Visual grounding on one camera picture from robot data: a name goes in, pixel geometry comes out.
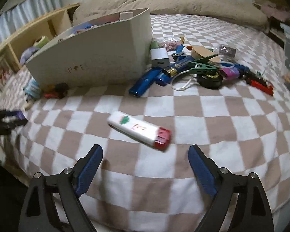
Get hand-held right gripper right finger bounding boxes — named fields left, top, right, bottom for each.
left=188, top=144, right=274, bottom=232

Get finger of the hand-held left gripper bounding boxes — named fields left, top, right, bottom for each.
left=0, top=110, right=27, bottom=122
left=0, top=119, right=27, bottom=136

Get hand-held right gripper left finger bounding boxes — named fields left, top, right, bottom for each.
left=19, top=144, right=103, bottom=232

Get white tube with red cap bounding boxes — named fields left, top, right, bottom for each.
left=107, top=111, right=172, bottom=151

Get white cardboard box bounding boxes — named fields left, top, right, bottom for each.
left=25, top=8, right=152, bottom=87

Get packet of white picks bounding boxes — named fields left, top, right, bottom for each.
left=24, top=77, right=41, bottom=97

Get red lighter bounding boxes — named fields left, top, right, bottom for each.
left=44, top=91, right=61, bottom=99

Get packaged doll figure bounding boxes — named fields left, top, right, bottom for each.
left=0, top=58, right=11, bottom=85

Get checkered bed blanket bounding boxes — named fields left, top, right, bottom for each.
left=0, top=13, right=290, bottom=228

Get small dark object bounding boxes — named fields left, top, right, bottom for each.
left=55, top=83, right=68, bottom=99

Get purple plush toy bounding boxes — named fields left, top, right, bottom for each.
left=20, top=47, right=39, bottom=63

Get green avocado plush toy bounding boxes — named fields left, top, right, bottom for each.
left=34, top=36, right=49, bottom=49

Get black round tin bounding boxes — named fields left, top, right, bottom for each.
left=199, top=74, right=223, bottom=89

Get wooden bedside shelf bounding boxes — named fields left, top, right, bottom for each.
left=0, top=3, right=80, bottom=87

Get small blue case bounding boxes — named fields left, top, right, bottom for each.
left=155, top=74, right=171, bottom=86

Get small purple bottle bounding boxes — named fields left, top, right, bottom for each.
left=220, top=67, right=240, bottom=80

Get grey curtain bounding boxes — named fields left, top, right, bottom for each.
left=0, top=0, right=62, bottom=44

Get green clothespin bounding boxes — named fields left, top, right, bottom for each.
left=187, top=54, right=219, bottom=75

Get red and black box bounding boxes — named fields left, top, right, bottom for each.
left=244, top=71, right=275, bottom=96

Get blue lighter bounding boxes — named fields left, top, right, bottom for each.
left=129, top=68, right=163, bottom=97

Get blue box with gold print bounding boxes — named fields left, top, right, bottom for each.
left=163, top=55, right=196, bottom=78

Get slim blue box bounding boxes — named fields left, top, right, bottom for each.
left=220, top=62, right=247, bottom=72

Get pile of assorted small objects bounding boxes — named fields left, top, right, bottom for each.
left=71, top=12, right=133, bottom=33

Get round wooden lid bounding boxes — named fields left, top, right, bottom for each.
left=191, top=45, right=221, bottom=62

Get blue nail clipper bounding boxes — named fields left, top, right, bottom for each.
left=171, top=46, right=188, bottom=61

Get white charger cube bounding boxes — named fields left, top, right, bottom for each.
left=151, top=48, right=171, bottom=67

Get tape roll in clear bag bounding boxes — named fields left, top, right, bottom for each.
left=219, top=45, right=236, bottom=57

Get bag of pink beads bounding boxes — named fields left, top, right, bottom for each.
left=164, top=38, right=182, bottom=51

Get beige duvet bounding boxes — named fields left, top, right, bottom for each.
left=74, top=0, right=269, bottom=29

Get pink clothes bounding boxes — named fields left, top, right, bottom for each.
left=260, top=2, right=290, bottom=21

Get white cord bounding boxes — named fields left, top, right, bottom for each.
left=171, top=72, right=199, bottom=91

